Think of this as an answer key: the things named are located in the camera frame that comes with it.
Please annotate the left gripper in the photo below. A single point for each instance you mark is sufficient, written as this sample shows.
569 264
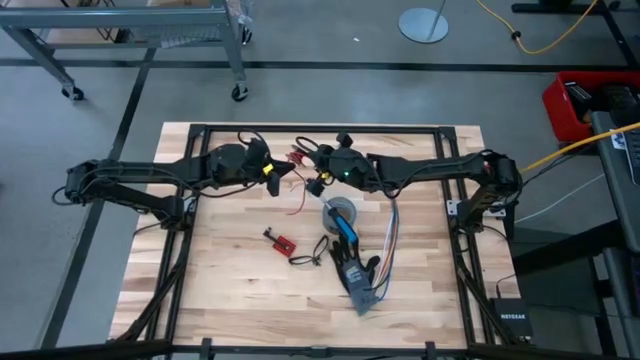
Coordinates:
257 165

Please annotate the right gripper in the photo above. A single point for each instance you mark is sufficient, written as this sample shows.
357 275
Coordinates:
336 167

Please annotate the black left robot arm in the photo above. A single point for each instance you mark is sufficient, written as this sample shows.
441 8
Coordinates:
150 167

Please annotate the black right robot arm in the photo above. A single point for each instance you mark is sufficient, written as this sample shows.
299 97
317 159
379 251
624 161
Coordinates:
440 165

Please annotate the red circuit board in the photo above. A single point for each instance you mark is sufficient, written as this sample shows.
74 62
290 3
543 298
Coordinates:
284 246

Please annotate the black grey work glove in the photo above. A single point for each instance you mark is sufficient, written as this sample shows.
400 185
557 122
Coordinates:
352 275

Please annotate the round grey stand base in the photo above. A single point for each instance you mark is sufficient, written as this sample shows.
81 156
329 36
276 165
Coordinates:
422 27

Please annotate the grey metal cart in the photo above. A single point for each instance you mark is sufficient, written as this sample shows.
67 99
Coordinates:
125 17

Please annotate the red plastic bin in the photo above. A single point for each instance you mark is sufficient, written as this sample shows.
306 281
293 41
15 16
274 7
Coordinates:
555 115

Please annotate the black device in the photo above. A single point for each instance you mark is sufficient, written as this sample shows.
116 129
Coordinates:
620 102
579 100

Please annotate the black desk stand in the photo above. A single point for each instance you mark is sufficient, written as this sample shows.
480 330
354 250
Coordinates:
550 7

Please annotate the grey desk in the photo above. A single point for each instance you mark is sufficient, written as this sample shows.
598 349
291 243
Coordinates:
612 200

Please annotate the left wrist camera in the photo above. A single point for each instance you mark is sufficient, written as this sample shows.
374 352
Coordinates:
258 146

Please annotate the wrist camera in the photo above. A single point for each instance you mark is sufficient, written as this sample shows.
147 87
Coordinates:
258 146
344 140

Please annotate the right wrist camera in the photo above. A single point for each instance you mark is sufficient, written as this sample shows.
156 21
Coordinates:
344 140

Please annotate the grey duct tape roll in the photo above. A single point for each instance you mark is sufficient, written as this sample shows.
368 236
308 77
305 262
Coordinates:
347 207

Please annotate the black aluminium table frame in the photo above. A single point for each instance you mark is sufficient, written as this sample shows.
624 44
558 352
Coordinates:
220 128

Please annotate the black Netgear switch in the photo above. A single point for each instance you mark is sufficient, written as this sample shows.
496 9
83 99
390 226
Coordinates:
512 320

